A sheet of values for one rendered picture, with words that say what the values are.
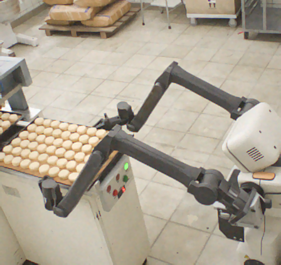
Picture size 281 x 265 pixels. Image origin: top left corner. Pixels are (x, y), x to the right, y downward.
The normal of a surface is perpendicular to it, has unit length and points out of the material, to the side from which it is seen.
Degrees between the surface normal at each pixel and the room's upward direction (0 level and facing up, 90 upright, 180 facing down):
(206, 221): 0
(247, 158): 90
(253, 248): 90
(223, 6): 91
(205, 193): 83
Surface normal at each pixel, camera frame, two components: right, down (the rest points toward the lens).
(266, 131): 0.53, -0.44
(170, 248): -0.17, -0.81
